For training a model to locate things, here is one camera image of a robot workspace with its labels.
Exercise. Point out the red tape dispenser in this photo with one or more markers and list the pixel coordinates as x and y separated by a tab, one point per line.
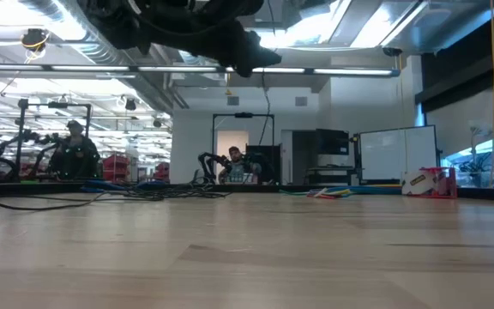
427	182

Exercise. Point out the silver ventilation duct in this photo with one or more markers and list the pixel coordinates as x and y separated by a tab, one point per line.
101	56

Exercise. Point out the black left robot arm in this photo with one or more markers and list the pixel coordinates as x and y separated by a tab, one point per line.
110	21

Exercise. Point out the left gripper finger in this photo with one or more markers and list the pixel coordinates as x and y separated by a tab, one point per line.
255	56

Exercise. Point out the white whiteboard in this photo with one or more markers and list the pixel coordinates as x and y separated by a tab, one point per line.
397	152

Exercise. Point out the long ceiling light bar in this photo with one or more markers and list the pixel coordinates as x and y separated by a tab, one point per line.
88	68

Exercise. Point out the black gantry frame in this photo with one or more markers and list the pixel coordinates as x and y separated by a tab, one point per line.
22	124
243	115

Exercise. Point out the black ceiling spotlight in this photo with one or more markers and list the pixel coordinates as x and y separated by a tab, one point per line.
157	123
130	104

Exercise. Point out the person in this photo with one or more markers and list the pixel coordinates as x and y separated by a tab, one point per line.
75	154
238	165

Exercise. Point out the black equipment cart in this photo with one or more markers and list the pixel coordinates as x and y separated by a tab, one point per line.
332	143

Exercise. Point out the red storage bins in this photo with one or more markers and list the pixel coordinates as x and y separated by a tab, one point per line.
116	167
162	170

